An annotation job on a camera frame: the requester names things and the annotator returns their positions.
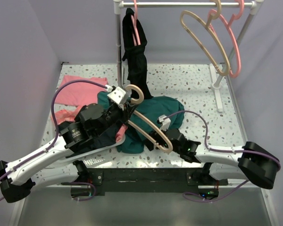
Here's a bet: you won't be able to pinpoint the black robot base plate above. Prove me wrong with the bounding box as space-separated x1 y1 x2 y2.
73 161 228 196

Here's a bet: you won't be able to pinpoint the black shorts on hanger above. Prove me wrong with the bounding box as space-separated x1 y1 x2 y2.
122 8 153 99

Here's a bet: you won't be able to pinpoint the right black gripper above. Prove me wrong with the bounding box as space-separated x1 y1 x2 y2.
142 124 181 155

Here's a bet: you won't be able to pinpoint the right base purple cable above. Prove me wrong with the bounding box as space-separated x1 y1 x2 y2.
183 180 250 203

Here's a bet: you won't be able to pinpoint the beige wooden hanger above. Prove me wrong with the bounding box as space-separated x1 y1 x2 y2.
125 84 173 154
180 0 231 76

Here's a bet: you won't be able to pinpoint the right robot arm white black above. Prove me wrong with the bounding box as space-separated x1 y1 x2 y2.
164 129 281 189

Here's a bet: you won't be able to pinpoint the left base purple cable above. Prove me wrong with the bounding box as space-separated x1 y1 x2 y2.
70 181 98 202

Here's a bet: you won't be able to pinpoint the pink empty hanger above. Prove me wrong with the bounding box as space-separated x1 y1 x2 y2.
208 0 245 79

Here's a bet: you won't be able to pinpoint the pink hanger holding shorts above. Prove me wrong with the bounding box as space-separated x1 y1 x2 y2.
131 0 141 46

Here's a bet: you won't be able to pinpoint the coral patterned garment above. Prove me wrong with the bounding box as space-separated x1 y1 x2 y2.
54 108 80 125

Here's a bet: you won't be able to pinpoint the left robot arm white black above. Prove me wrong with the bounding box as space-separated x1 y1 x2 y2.
0 103 137 203

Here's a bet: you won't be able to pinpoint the dark navy garment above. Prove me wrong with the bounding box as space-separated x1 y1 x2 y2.
90 124 121 150

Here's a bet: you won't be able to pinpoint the pink folded shirt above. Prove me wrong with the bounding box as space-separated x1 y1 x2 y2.
55 75 108 106

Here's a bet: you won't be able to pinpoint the beige wooden hanger back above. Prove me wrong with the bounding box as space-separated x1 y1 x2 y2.
180 0 231 76

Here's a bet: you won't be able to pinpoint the pink garment in basket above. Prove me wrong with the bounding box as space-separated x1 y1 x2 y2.
116 124 128 143

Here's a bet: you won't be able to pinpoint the white laundry basket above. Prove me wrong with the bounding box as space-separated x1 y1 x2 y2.
46 136 125 169

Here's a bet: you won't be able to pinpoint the teal green shorts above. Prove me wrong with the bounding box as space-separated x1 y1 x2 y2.
97 91 184 154

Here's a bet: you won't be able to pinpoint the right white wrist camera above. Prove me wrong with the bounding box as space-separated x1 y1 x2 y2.
157 115 171 131

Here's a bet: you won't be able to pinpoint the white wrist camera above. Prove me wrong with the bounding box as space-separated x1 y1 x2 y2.
107 87 129 105
157 115 171 131

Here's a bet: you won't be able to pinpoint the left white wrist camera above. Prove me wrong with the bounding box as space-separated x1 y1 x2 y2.
107 87 129 105

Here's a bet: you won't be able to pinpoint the beige wooden hanger front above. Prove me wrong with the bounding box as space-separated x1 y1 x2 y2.
125 84 173 154

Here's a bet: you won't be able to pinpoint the white metal clothes rack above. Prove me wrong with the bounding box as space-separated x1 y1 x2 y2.
113 0 263 113

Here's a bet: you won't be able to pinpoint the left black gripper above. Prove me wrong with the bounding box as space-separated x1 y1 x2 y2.
94 99 139 137

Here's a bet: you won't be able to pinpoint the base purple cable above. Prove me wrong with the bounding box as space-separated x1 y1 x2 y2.
183 180 250 203
70 181 98 202

